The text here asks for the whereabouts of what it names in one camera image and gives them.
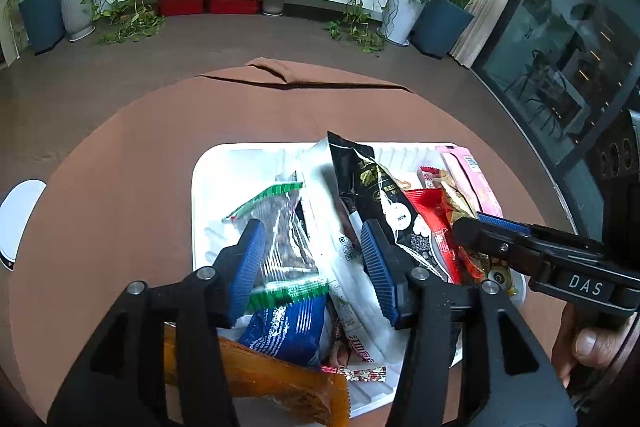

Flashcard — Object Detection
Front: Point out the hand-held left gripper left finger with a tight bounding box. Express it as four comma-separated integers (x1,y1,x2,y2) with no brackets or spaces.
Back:
47,218,268,427

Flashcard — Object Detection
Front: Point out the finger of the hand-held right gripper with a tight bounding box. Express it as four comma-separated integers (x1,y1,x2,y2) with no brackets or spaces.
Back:
477,213,603,253
452,217,538,275

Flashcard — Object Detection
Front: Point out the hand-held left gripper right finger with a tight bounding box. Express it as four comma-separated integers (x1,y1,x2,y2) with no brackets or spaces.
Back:
359,219,578,427

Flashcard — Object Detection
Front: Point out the clear green-edged snack packet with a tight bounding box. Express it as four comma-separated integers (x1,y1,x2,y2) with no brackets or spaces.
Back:
221,179,331,312

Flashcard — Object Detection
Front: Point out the gold snack packet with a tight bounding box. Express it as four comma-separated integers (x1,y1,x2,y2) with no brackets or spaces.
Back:
435,169,481,228

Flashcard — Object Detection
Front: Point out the pink snack packet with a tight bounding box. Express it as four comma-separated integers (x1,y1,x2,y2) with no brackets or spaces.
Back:
434,144,505,220

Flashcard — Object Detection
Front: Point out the red snack bag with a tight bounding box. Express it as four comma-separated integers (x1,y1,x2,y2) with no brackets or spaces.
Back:
402,188,488,285

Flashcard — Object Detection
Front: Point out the red white stick snack packet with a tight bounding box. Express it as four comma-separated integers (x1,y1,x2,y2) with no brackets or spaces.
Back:
327,279,388,368

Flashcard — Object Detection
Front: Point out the large white snack bag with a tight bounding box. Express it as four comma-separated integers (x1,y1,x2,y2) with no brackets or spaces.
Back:
290,139,416,358

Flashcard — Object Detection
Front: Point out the black snack packet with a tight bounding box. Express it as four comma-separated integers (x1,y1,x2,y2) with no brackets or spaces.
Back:
326,131,453,285

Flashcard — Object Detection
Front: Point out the white plastic tray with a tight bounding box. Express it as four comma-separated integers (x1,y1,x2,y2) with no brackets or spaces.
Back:
191,142,528,418

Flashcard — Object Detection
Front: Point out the white red-print snack packet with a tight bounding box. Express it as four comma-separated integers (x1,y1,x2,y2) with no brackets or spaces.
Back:
417,166,451,192

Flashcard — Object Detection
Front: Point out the small red patterned candy packet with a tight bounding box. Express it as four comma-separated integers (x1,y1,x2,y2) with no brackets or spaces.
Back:
320,363,388,385

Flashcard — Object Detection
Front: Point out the orange snack packet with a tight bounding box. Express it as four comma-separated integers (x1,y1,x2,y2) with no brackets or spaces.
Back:
162,324,351,427

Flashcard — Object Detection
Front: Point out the person's right hand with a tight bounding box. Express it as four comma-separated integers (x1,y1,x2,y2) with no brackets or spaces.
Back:
552,304,626,388

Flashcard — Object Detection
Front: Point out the black patio chair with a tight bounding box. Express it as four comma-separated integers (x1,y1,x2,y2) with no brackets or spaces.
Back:
507,49,566,120

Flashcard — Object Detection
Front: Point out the glass sliding door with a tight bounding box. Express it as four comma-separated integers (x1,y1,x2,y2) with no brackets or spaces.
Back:
470,0,640,168

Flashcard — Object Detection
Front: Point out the bushy plant in white pot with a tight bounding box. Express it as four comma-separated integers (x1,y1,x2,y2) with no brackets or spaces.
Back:
382,0,436,48

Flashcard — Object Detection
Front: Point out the red storage box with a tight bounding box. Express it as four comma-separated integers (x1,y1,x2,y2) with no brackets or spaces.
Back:
157,0,206,16
209,0,261,15

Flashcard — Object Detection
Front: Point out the small plant in white pot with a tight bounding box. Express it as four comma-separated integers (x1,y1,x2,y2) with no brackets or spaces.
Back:
60,0,101,42

